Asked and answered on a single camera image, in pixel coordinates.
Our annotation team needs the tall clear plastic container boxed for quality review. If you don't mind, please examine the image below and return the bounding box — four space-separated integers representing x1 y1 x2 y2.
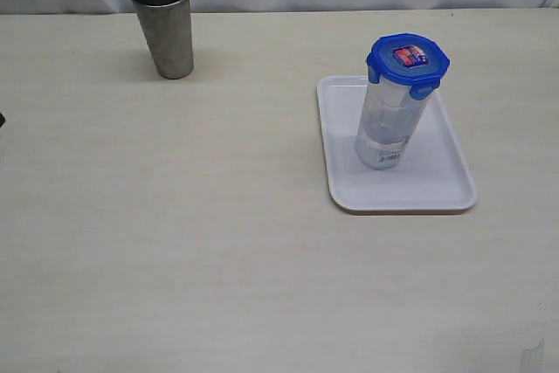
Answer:
355 78 429 169

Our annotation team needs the blue plastic container lid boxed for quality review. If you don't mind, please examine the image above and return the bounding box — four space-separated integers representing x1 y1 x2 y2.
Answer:
366 33 451 100

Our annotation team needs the stainless steel tumbler cup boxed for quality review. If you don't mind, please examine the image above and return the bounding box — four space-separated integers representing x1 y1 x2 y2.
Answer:
130 0 194 79

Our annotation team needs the white rectangular tray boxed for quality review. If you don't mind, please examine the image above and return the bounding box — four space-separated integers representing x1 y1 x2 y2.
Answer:
316 75 478 214

